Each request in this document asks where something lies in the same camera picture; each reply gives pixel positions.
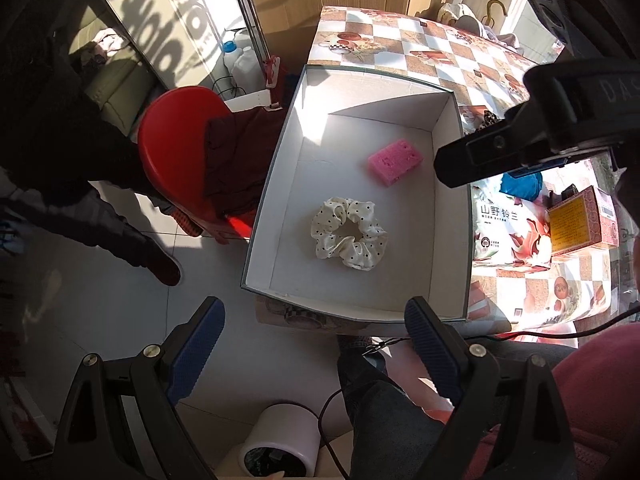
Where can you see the white polka dot scrunchie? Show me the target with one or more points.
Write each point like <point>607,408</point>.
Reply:
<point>330,240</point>

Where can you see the beige leather sofa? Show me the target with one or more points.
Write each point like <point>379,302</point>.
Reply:
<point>120,90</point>

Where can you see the white cylindrical bin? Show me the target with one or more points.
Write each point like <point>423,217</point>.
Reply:
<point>285,430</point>

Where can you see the red plastic stool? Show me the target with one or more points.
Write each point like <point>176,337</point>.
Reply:
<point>172,145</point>

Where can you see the pale cloth on sofa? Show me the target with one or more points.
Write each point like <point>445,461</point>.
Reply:
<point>110,42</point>

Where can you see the blue plastic shoe cover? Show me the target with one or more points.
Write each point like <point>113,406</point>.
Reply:
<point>522,186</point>

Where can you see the pile of pale clothes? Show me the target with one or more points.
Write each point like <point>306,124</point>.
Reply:
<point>460,17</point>

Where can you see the orange patterned carton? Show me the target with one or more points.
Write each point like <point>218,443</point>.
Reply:
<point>575,222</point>

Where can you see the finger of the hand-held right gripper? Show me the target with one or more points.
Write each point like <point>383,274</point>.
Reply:
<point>480,155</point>

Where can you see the checkered printed tablecloth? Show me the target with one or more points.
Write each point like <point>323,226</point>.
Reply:
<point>400,45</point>

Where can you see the dark red cloth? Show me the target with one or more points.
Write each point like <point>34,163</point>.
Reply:
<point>240,160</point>

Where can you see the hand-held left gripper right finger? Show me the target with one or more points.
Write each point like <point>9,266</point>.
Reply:
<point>430,355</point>

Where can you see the white panel board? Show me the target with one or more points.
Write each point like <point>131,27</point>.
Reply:
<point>165,15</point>

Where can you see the mop with red hook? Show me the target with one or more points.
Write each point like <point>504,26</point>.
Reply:
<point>250,20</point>

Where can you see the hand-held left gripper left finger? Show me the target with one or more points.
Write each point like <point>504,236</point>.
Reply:
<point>200,350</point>

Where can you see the small pink sponge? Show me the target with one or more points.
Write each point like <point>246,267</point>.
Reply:
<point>395,160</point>

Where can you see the white cardboard box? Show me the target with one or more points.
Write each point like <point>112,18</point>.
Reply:
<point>400,260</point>

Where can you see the white jug with blue cap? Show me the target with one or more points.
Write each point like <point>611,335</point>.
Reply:
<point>232,60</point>

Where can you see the person's pink sweater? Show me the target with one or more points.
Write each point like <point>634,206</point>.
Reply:
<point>600,385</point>

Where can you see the floral tissue pack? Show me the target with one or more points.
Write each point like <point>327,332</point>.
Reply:
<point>505,230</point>

